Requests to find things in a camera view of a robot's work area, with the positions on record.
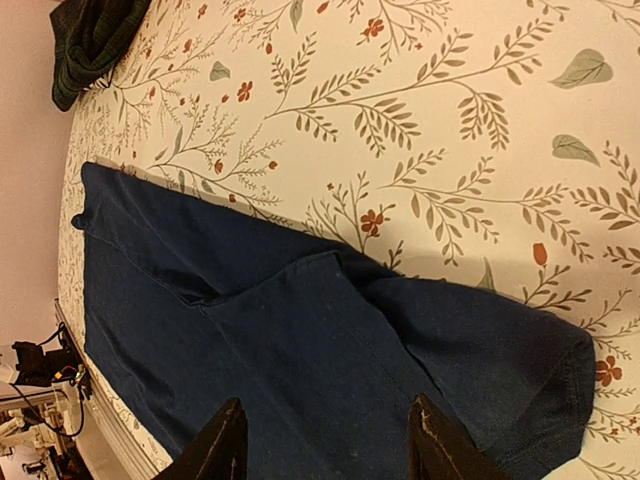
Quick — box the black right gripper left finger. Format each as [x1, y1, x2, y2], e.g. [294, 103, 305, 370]
[153, 398, 248, 480]

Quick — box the aluminium front rail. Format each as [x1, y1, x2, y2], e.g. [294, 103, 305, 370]
[54, 299, 159, 480]

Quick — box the dark green plaid garment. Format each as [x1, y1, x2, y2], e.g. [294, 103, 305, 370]
[50, 0, 150, 112]

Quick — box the navy blue t-shirt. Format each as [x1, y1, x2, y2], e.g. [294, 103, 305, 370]
[72, 163, 595, 479]

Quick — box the floral patterned table cloth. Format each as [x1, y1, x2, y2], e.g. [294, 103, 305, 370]
[57, 1, 639, 479]

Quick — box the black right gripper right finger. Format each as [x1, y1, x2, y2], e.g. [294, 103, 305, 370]
[408, 394, 508, 480]

